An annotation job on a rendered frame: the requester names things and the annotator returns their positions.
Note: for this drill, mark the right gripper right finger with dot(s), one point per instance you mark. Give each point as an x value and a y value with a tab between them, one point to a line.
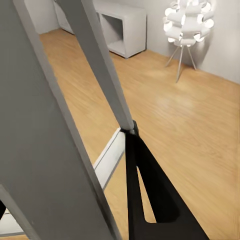
174	219

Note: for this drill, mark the camera tripod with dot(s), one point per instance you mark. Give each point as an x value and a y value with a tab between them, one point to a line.
48	184

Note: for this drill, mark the bookcase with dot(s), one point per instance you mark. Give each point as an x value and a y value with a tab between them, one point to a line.
123	26

